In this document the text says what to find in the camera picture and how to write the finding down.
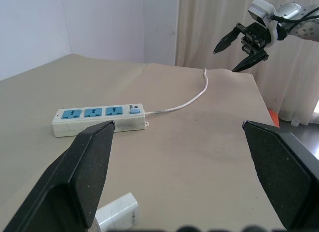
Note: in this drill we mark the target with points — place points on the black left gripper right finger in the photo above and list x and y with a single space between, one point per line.
279 167

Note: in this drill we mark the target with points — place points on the white power strip blue sockets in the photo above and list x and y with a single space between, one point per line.
99 119

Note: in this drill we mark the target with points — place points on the beige curtain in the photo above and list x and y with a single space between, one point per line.
239 42

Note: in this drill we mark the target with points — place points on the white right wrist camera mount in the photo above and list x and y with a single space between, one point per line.
264 15

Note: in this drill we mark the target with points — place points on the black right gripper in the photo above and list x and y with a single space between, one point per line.
255 37

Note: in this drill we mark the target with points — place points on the white plug adapter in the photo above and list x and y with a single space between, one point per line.
117 213

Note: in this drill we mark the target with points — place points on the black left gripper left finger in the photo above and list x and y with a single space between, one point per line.
72 172

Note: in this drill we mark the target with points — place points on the orange object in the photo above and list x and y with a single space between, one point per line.
274 117

